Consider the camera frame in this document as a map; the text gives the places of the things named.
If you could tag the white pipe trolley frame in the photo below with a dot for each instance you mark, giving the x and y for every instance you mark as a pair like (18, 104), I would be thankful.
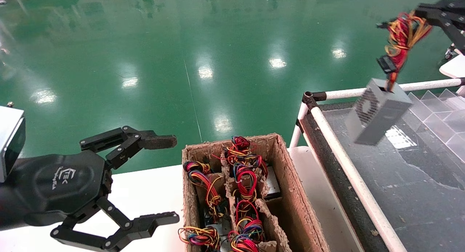
(450, 53)

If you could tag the white pipe rack frame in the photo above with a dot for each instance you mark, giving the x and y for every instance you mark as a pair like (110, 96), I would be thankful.
(348, 168)

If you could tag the clear acrylic divider tray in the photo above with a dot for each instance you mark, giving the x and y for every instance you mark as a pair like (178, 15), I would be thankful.
(436, 114)

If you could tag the grey metal power supply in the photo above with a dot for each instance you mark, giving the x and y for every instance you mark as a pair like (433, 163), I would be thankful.
(273, 188)

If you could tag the white side table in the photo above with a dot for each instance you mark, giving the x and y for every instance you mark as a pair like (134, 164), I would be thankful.
(454, 68)

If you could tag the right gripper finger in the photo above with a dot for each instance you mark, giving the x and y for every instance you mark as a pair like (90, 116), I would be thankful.
(447, 8)
(454, 30)

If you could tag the black rack shelf board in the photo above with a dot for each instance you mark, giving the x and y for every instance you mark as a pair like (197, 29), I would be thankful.
(338, 183)

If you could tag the worn brown cardboard box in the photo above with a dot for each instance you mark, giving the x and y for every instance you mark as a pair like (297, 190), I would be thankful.
(298, 201)

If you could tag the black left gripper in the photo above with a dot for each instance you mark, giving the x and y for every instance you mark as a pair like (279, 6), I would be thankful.
(61, 186)

